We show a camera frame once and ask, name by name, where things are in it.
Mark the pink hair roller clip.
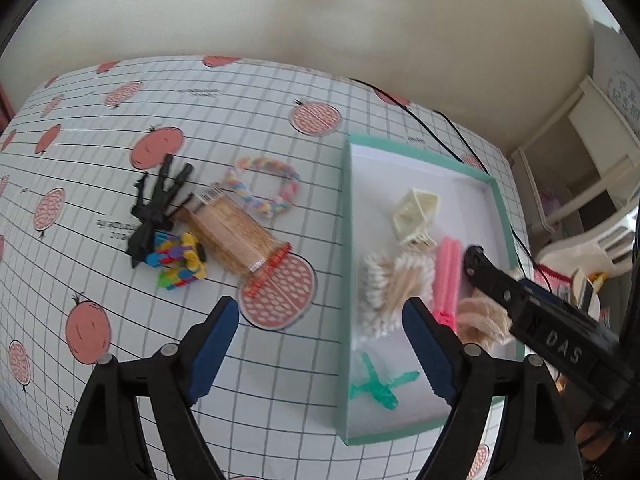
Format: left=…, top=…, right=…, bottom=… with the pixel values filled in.
left=432, top=236, right=462, bottom=330

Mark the bag of cotton swabs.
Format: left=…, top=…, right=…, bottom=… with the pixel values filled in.
left=359, top=250, right=435, bottom=340

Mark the black hair claw clip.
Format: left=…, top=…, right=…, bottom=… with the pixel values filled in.
left=126, top=154, right=193, bottom=269

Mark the cream lace scrunchie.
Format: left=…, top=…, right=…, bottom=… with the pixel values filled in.
left=456, top=290, right=513, bottom=351

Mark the teal translucent hair clip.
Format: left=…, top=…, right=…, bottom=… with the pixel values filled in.
left=348, top=352, right=420, bottom=411

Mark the white chair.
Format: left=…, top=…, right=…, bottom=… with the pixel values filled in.
left=536, top=203, right=638, bottom=278

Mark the clear toothpick box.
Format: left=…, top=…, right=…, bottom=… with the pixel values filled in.
left=174, top=186, right=291, bottom=297

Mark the cream hair claw clip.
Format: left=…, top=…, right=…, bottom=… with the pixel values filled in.
left=390, top=188, right=440, bottom=252

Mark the teal shallow box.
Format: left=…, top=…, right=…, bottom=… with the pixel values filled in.
left=336, top=136, right=516, bottom=445

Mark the pomegranate grid tablecloth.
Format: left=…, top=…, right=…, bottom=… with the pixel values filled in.
left=1, top=56, right=527, bottom=479

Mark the white shelf unit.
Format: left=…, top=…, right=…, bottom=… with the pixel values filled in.
left=508, top=19, right=640, bottom=236

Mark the colourful sunflower hair tie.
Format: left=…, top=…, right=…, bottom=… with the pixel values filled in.
left=144, top=231, right=208, bottom=292

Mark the pastel braided hair tie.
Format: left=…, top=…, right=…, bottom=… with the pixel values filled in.
left=219, top=155, right=303, bottom=219

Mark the black cable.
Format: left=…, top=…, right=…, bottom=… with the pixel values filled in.
left=349, top=77, right=564, bottom=302

